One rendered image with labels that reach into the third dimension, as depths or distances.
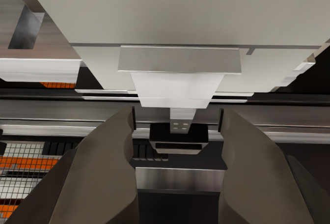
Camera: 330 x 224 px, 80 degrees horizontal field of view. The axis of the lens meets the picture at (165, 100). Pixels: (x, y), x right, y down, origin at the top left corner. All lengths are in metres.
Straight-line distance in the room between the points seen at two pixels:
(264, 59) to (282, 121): 0.36
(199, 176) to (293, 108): 0.38
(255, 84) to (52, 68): 0.23
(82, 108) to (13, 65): 0.25
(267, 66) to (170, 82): 0.09
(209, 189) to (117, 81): 0.14
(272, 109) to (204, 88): 0.34
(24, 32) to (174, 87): 0.21
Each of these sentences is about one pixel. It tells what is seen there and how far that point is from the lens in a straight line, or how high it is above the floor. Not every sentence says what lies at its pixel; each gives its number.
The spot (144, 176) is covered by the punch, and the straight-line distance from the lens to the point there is 0.22.
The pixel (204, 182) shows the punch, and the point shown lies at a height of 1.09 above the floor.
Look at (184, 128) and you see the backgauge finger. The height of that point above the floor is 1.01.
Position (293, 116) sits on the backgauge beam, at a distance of 0.55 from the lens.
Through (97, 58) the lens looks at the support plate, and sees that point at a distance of 0.18.
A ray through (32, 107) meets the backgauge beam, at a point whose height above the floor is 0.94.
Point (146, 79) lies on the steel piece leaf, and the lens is 0.19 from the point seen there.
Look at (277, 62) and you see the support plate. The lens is 0.19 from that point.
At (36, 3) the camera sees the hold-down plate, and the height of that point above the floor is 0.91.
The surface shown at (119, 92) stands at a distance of 0.23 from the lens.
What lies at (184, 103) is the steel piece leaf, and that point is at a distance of 0.25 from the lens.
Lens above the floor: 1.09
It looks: 21 degrees down
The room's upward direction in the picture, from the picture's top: 178 degrees counter-clockwise
